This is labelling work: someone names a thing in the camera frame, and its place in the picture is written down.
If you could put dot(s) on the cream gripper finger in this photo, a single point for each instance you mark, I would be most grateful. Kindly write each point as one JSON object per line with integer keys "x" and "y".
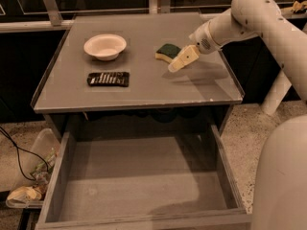
{"x": 185, "y": 57}

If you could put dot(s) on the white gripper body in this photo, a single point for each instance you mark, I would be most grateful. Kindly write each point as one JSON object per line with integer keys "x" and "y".
{"x": 201, "y": 38}

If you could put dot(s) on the green and yellow sponge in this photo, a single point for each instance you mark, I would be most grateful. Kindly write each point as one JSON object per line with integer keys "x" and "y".
{"x": 167, "y": 52}

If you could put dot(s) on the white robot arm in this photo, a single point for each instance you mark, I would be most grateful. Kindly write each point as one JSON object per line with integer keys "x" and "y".
{"x": 280, "y": 190}

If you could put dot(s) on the grey drawer cabinet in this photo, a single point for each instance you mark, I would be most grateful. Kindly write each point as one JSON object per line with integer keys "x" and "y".
{"x": 64, "y": 89}

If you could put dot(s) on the open grey top drawer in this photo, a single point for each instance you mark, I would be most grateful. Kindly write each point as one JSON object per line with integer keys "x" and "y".
{"x": 157, "y": 182}

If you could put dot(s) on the white paper bowl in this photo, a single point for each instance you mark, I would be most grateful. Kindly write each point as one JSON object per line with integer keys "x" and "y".
{"x": 105, "y": 47}

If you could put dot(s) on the black snack bag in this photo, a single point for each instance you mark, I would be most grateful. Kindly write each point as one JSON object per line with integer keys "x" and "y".
{"x": 121, "y": 79}

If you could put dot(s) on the yellow object on ledge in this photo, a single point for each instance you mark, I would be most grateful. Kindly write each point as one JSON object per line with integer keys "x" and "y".
{"x": 297, "y": 7}

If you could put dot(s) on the clear plastic trash bin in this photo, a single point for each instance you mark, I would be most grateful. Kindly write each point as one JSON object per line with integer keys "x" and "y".
{"x": 31, "y": 183}

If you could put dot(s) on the metal railing frame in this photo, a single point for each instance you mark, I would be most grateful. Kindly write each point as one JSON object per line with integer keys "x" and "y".
{"x": 46, "y": 15}

